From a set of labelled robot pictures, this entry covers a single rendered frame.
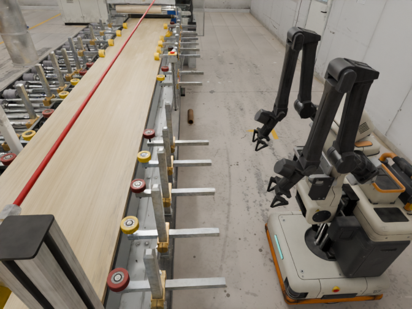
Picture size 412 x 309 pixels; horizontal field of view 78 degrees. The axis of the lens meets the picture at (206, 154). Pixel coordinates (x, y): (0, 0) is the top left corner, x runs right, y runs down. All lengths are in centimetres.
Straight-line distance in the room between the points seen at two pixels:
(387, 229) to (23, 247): 155
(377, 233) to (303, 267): 55
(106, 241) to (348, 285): 148
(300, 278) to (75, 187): 145
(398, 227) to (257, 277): 100
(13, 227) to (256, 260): 202
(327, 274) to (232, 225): 83
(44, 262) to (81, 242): 101
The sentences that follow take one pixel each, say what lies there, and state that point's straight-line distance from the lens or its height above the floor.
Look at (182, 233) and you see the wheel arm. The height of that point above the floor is 82.
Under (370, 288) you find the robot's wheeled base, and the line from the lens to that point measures 209.
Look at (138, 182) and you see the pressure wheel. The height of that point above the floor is 90.
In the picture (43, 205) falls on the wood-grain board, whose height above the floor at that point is 90.
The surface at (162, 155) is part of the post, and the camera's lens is 119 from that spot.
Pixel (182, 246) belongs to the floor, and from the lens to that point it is 221.
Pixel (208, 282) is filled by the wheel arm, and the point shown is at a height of 84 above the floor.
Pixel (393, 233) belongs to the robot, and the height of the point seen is 78.
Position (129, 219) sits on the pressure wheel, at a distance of 127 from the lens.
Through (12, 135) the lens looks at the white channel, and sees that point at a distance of 195.
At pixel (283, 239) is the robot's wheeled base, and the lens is 201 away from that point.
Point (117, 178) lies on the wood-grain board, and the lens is 148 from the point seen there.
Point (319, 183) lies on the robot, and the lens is 136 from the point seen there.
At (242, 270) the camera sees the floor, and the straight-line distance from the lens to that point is 214.
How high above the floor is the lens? 188
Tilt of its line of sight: 38 degrees down
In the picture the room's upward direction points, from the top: 2 degrees clockwise
